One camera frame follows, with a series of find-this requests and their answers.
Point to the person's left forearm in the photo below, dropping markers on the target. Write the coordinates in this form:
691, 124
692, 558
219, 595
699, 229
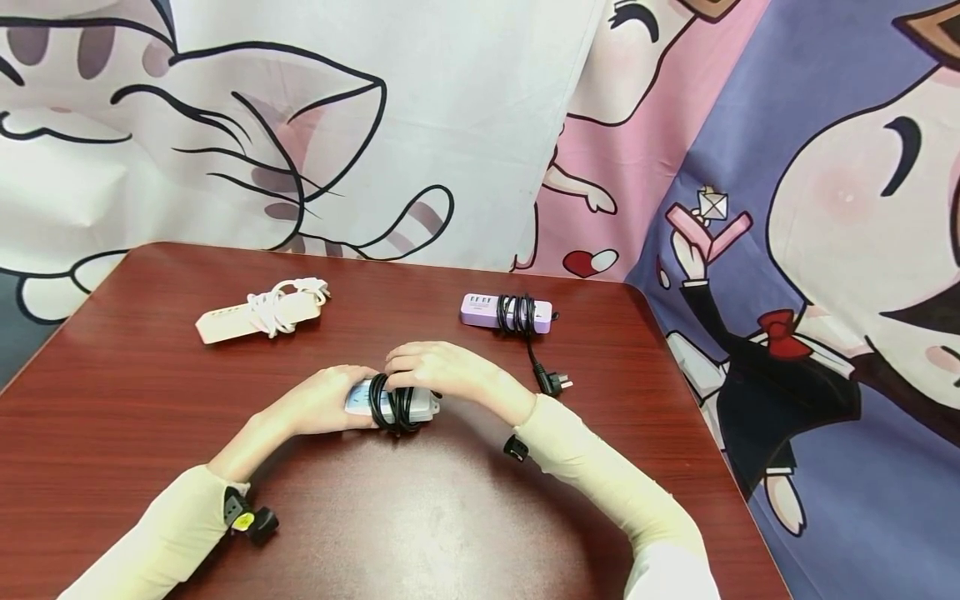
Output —
172, 533

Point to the person's left hand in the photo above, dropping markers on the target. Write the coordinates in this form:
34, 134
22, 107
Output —
315, 407

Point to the person's right fingers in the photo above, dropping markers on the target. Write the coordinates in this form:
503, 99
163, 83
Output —
411, 367

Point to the person's left thumb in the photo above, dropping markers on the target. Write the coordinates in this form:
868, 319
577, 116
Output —
352, 376

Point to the person's right forearm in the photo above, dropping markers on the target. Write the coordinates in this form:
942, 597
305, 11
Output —
600, 475

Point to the person's right hand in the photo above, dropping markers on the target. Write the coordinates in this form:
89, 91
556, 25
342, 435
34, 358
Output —
456, 372

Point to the person's left fingers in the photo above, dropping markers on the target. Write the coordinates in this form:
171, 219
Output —
364, 422

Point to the black wrist band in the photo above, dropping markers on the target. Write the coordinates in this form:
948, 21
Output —
516, 448
249, 518

